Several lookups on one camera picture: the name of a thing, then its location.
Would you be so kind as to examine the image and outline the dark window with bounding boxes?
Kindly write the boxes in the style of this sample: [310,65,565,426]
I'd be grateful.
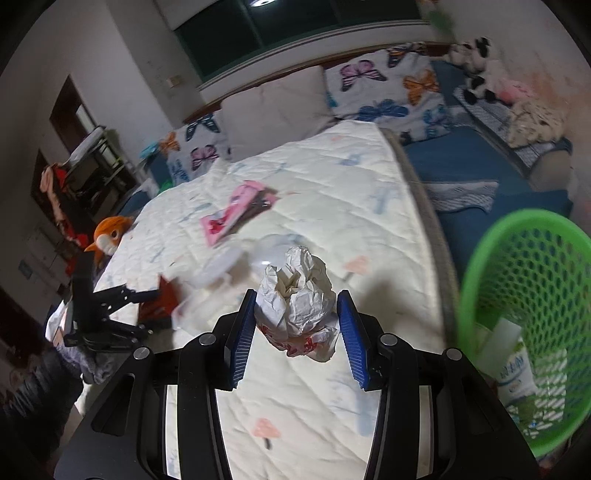
[173,0,426,81]

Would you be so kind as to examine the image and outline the orange snack pouch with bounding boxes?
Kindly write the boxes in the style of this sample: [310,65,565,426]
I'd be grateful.
[139,276,181,324]

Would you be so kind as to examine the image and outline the hanging red clothes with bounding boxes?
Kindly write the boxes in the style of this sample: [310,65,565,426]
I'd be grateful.
[39,161,93,250]

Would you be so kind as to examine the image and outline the white paper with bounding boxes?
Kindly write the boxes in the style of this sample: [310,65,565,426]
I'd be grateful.
[254,246,340,363]

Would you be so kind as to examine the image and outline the orange fox plush toy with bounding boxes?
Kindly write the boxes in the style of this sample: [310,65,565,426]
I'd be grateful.
[84,216,137,268]

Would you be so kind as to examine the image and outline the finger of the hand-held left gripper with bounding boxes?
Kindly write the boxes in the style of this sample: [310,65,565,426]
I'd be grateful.
[92,285,160,308]
[90,320,154,344]

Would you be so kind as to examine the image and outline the green plastic basket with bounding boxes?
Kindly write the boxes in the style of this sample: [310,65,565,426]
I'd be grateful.
[458,209,591,457]

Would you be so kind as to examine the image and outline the spotted cow plush toy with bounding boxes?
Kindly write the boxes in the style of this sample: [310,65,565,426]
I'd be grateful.
[445,41,476,65]

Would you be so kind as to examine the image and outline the grey patterned cloth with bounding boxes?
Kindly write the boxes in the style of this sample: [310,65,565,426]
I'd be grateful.
[422,180,499,213]

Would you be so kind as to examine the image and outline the blue bed sheet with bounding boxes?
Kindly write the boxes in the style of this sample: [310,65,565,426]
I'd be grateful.
[402,60,575,278]

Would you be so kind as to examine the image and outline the pink packet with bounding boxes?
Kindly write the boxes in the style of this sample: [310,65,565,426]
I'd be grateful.
[201,181,278,247]

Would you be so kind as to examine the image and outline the person's left forearm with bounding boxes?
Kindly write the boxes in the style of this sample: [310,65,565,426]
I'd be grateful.
[0,344,109,462]

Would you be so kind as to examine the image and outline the grey pillow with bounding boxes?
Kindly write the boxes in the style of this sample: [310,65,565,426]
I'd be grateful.
[221,65,333,162]

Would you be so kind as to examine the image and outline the black white mouse plush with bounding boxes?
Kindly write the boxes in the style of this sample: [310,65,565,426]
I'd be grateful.
[462,37,509,104]

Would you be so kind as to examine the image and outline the clear plastic lidded cup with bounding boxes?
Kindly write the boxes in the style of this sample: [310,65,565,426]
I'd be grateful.
[196,233,296,289]

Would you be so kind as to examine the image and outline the pink plush toy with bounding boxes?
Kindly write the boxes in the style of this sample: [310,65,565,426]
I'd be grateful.
[496,78,539,103]

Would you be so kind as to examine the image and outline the white paper cup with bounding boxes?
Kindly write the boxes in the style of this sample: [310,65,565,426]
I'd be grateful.
[478,318,539,409]

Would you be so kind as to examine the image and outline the white roller blind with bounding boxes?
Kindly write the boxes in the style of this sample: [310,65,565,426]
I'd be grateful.
[154,0,241,31]

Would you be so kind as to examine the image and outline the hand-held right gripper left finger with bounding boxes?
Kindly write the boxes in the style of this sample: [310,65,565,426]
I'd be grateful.
[90,288,258,480]

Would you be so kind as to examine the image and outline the dark wooden door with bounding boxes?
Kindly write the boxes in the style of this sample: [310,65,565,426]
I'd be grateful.
[48,75,100,153]

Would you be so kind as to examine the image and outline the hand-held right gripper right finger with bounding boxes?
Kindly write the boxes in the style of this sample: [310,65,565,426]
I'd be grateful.
[336,290,504,480]

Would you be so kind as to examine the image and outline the butterfly print pillow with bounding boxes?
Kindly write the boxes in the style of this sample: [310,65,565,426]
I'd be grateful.
[323,41,455,141]
[159,111,232,185]

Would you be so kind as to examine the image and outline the beige spotted cloth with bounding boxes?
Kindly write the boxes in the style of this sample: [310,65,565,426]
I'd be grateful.
[505,99,568,148]

